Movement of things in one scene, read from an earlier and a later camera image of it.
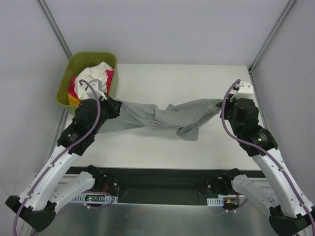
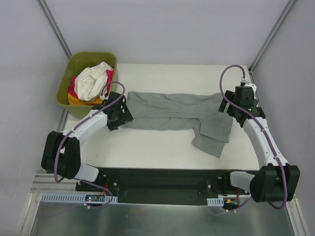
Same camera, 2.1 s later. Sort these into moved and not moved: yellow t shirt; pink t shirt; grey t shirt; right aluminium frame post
Moved: grey t shirt
Not moved: right aluminium frame post; pink t shirt; yellow t shirt
